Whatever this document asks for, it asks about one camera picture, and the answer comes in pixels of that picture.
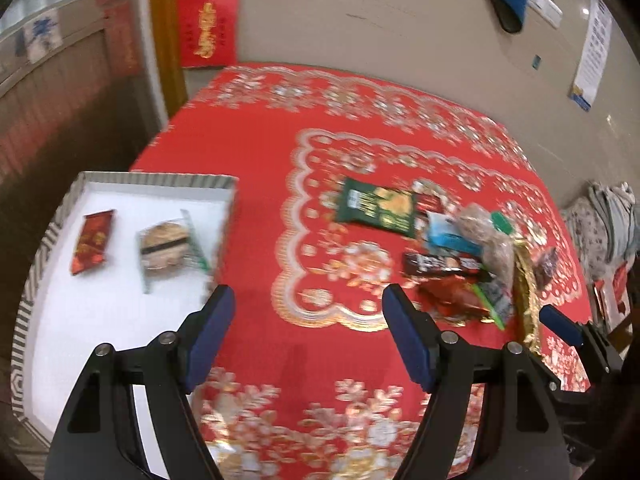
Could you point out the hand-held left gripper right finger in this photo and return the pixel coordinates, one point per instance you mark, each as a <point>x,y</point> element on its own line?
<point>407,332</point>

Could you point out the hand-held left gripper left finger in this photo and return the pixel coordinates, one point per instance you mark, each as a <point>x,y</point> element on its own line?
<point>210,332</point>

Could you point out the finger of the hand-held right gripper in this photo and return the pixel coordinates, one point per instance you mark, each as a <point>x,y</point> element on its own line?
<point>575,396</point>
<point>557,321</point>

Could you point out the orange red snack packet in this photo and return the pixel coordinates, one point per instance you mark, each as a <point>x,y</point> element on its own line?
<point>450,297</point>

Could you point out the small dark clear packet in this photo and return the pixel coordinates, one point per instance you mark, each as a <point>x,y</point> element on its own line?
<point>547,262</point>

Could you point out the clear green-edged snack packet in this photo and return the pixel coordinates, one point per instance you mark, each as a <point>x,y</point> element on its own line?
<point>496,297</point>

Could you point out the dark brown bar packet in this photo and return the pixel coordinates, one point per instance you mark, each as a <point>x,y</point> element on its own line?
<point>435,264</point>

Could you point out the blue white snack packet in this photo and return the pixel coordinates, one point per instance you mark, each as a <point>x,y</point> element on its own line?
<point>445,232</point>

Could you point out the clear round cake packet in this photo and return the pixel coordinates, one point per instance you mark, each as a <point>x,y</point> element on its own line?
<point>482,242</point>
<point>162,245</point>

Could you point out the striped white cardboard box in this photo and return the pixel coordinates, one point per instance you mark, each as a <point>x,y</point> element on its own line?
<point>100,310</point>

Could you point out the green jelly cup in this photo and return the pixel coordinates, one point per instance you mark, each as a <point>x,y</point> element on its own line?
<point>501,222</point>

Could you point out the dark red wafer packet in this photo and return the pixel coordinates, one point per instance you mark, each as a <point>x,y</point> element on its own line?
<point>431,203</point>

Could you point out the green snack packet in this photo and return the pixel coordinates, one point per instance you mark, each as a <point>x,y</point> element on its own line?
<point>375,205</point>

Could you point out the red white package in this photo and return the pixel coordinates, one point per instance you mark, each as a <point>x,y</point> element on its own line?
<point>612,295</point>

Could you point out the red gold snack packet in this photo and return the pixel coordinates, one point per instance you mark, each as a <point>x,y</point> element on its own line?
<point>92,242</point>

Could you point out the red floral tablecloth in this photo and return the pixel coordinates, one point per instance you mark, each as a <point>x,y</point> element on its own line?
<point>280,110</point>

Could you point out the white blue notice paper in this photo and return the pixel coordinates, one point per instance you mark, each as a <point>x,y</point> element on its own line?
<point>592,50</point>

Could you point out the white paper with blue drawing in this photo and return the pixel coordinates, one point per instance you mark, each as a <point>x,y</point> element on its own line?
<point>40,35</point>

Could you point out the small blue wall sticker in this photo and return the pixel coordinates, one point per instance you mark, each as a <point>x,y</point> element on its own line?
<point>536,61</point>

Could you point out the wooden door frame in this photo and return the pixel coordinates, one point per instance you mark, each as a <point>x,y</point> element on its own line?
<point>167,35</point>

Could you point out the red gold wall poster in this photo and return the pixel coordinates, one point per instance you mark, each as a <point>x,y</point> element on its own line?
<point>207,20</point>

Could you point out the white wall switch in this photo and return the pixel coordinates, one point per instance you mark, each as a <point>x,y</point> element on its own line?
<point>546,6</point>

